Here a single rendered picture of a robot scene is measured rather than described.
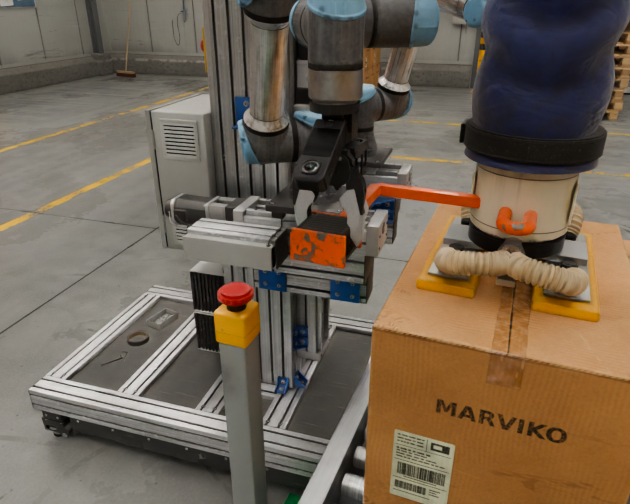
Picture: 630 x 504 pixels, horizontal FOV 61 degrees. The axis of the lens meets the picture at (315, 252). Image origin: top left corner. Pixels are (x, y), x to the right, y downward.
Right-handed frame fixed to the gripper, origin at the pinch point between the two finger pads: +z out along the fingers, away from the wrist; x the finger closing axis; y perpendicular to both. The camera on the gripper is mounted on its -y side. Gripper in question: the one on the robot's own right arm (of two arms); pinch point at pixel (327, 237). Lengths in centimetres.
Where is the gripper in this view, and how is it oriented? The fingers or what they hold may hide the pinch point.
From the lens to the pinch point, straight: 82.2
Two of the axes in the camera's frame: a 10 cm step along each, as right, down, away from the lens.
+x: -9.2, -1.7, 3.5
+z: 0.0, 9.0, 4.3
